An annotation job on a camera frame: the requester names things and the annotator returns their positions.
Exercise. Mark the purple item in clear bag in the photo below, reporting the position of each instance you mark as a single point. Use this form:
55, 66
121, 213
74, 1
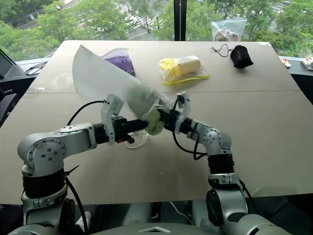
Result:
122, 61

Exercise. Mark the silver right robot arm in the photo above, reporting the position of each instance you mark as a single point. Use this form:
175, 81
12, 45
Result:
217, 142

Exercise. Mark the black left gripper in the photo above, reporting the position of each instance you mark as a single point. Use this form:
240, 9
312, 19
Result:
119, 127

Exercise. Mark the light green towel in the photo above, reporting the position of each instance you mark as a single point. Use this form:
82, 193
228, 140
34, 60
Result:
154, 124

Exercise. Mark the silver robot torso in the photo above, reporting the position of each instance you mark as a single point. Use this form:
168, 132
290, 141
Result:
156, 228

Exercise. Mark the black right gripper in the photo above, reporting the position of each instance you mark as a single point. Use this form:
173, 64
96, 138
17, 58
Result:
171, 118

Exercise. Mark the dark monitor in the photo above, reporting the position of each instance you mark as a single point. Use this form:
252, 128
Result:
7, 67

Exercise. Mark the black window frame post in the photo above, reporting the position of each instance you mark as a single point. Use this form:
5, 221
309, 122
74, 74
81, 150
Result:
180, 19

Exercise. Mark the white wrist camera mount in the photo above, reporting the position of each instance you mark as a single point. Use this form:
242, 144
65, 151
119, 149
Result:
110, 109
184, 106

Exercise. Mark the white grey object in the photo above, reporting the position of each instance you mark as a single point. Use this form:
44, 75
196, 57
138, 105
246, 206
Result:
308, 62

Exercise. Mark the yellow items in zip bag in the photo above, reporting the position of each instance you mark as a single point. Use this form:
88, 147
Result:
182, 68

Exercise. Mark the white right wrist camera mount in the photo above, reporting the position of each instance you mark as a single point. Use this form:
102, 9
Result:
184, 106

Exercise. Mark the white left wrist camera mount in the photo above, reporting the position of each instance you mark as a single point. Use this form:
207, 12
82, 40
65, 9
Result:
110, 109

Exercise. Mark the small white orange object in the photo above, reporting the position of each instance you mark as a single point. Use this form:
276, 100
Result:
286, 63

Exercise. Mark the clear zip bag with items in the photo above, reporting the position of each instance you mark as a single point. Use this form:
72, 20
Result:
228, 30

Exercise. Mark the black fabric pouch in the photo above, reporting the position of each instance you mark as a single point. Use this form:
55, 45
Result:
240, 57

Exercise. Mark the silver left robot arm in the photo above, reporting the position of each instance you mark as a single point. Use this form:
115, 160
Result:
46, 149

